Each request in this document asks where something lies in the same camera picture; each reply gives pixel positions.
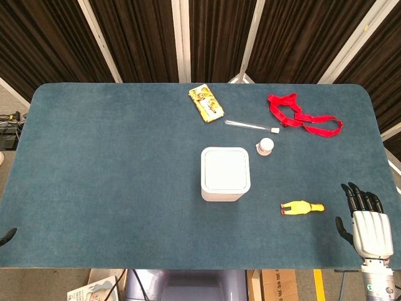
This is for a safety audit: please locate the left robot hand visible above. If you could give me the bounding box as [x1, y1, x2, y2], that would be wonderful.
[0, 227, 18, 246]

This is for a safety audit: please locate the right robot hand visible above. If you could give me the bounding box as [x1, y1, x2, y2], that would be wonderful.
[335, 182, 395, 261]

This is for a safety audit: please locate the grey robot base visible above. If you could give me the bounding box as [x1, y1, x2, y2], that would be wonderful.
[125, 268, 249, 301]

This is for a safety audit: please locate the white square container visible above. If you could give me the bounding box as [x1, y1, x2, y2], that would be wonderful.
[200, 147, 251, 203]

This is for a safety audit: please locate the yellow rubber chicken toy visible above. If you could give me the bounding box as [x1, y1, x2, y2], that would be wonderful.
[280, 200, 326, 216]

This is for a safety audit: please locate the printed white box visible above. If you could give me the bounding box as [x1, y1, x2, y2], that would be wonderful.
[66, 275, 120, 301]

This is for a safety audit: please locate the black power strip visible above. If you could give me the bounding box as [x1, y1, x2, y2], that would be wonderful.
[0, 111, 26, 150]

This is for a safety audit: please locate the brown cardboard box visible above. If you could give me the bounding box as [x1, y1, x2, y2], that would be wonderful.
[247, 268, 299, 301]

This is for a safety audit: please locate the blue table mat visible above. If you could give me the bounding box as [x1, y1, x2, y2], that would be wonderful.
[0, 82, 401, 270]

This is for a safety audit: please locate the white small bottle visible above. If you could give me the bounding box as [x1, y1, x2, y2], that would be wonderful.
[256, 138, 275, 156]

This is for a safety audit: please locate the clear test tube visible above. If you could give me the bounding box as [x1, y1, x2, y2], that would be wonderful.
[224, 119, 280, 134]

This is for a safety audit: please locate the yellow patterned snack packet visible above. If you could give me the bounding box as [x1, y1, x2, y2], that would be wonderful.
[188, 86, 226, 124]

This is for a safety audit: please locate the red fabric strap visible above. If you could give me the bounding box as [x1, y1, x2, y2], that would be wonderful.
[267, 92, 344, 138]

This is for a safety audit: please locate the black cable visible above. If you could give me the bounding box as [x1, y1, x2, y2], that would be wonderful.
[112, 268, 151, 301]

